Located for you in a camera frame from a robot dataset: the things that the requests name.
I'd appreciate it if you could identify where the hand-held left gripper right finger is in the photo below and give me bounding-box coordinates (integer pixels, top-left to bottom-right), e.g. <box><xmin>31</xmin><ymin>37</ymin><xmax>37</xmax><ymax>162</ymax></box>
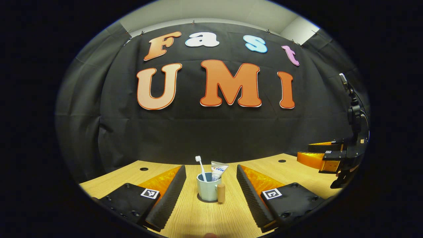
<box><xmin>236</xmin><ymin>164</ymin><xmax>326</xmax><ymax>234</ymax></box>

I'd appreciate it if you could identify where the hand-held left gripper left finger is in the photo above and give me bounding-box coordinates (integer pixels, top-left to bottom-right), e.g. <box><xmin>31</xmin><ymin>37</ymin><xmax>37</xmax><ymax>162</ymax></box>
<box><xmin>92</xmin><ymin>165</ymin><xmax>187</xmax><ymax>232</ymax></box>

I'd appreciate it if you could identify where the dark round coaster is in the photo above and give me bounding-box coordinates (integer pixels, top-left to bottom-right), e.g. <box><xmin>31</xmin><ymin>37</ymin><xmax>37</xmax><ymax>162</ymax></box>
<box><xmin>197</xmin><ymin>193</ymin><xmax>222</xmax><ymax>204</ymax></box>

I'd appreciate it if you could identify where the light blue cup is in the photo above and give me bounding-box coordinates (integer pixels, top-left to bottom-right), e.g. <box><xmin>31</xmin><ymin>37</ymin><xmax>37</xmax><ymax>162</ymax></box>
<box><xmin>196</xmin><ymin>172</ymin><xmax>226</xmax><ymax>204</ymax></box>

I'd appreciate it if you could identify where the white toothbrush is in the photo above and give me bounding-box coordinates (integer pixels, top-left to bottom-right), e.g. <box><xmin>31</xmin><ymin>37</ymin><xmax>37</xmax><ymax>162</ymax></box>
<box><xmin>195</xmin><ymin>155</ymin><xmax>208</xmax><ymax>182</ymax></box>

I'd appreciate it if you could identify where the white toothpaste tube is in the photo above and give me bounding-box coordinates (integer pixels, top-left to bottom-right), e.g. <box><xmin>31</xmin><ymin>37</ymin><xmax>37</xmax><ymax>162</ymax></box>
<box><xmin>210</xmin><ymin>161</ymin><xmax>230</xmax><ymax>182</ymax></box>

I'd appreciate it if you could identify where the wooden desktop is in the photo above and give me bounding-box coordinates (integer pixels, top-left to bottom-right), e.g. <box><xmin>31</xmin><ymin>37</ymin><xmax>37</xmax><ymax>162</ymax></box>
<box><xmin>79</xmin><ymin>153</ymin><xmax>346</xmax><ymax>238</ymax></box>

